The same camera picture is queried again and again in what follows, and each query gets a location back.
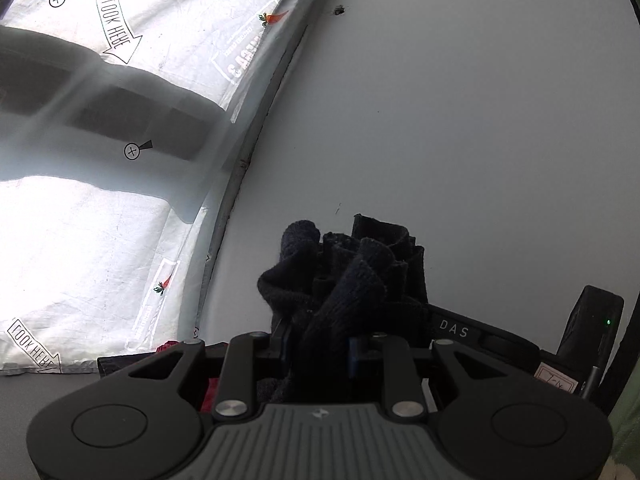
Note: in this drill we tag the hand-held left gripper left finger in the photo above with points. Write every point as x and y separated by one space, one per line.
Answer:
247 365

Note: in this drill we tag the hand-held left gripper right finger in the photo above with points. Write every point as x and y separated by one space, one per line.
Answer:
353 355

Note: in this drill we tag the navy knit garment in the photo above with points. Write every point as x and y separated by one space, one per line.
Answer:
360 285

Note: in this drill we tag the red cloth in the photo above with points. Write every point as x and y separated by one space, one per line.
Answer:
210 390

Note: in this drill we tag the black cloth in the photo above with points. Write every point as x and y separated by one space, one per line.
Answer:
115 364

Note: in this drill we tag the green cloth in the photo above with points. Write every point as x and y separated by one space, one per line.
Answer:
627 410

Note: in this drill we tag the printed translucent plastic sheet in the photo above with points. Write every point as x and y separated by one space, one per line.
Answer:
75 235

